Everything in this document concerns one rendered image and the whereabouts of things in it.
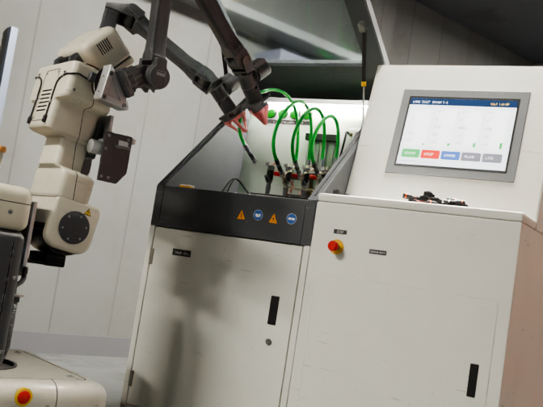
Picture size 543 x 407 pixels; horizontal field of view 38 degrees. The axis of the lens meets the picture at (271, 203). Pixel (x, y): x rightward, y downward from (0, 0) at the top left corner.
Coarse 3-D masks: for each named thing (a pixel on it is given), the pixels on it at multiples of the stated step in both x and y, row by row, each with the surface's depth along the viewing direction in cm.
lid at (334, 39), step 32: (224, 0) 319; (256, 0) 312; (288, 0) 306; (320, 0) 300; (352, 0) 291; (256, 32) 327; (288, 32) 320; (320, 32) 313; (352, 32) 307; (288, 64) 334; (320, 64) 327; (352, 64) 320; (384, 64) 312; (320, 96) 342; (352, 96) 334
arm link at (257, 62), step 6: (246, 60) 270; (258, 60) 278; (264, 60) 279; (246, 66) 271; (252, 66) 273; (258, 66) 277; (264, 66) 278; (270, 66) 280; (234, 72) 276; (240, 72) 274; (246, 72) 271; (258, 72) 277; (264, 72) 278; (270, 72) 281
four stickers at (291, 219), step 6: (240, 210) 288; (258, 210) 284; (240, 216) 288; (258, 216) 284; (270, 216) 282; (276, 216) 280; (288, 216) 278; (294, 216) 277; (270, 222) 281; (276, 222) 280; (288, 222) 278; (294, 222) 277
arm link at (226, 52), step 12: (204, 0) 257; (216, 0) 261; (204, 12) 260; (216, 12) 261; (216, 24) 262; (228, 24) 265; (216, 36) 267; (228, 36) 266; (228, 48) 267; (240, 48) 269; (228, 60) 272; (240, 60) 269
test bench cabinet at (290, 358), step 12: (168, 228) 304; (144, 264) 305; (144, 276) 304; (300, 276) 273; (144, 288) 303; (300, 288) 272; (300, 300) 271; (300, 312) 271; (132, 336) 303; (132, 348) 302; (288, 348) 271; (132, 360) 301; (288, 360) 270; (288, 372) 269; (288, 384) 269
